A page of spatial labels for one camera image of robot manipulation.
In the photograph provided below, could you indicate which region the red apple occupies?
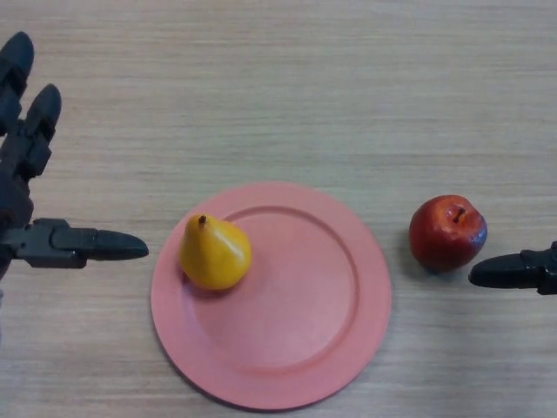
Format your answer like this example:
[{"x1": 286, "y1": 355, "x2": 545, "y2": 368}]
[{"x1": 408, "y1": 194, "x2": 488, "y2": 273}]

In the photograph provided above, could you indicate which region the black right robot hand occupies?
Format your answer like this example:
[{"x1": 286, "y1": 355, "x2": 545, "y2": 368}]
[{"x1": 468, "y1": 241, "x2": 557, "y2": 298}]

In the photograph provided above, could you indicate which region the yellow pear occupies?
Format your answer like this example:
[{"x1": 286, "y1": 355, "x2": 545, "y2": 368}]
[{"x1": 179, "y1": 212, "x2": 252, "y2": 292}]

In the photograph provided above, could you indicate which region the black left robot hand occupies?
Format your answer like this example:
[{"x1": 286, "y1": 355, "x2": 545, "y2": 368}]
[{"x1": 0, "y1": 31, "x2": 150, "y2": 284}]

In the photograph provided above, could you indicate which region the pink round plate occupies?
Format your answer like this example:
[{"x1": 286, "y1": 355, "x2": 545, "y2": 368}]
[{"x1": 151, "y1": 182, "x2": 393, "y2": 411}]

